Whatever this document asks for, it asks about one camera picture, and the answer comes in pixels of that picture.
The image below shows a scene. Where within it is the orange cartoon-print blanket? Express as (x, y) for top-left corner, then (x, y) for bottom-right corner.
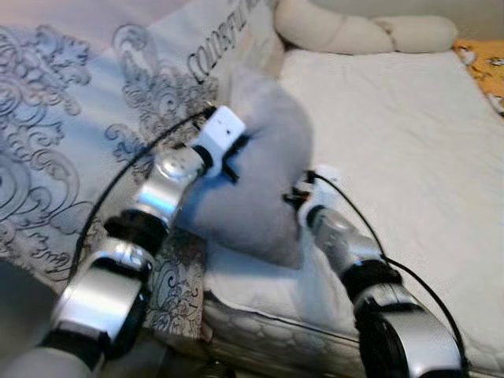
(453, 39), (504, 117)

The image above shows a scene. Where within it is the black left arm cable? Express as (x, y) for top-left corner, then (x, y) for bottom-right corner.
(69, 106), (217, 280)

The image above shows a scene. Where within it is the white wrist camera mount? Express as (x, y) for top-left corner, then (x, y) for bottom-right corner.
(303, 164), (343, 225)
(191, 105), (246, 178)

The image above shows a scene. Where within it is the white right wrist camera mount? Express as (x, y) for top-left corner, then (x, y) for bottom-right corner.
(303, 164), (343, 225)

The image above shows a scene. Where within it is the grey ornament-patterned blanket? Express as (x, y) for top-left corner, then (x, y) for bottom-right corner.
(0, 0), (286, 339)

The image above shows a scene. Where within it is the grey quilted mattress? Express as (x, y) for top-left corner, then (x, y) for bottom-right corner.
(201, 291), (504, 378)

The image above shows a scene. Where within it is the grey pillow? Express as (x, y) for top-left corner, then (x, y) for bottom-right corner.
(177, 67), (316, 270)

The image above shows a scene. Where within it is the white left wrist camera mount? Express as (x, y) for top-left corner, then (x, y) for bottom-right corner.
(191, 105), (246, 178)

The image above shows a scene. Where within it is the beige long bolster pillow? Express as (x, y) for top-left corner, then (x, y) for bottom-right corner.
(274, 0), (459, 56)

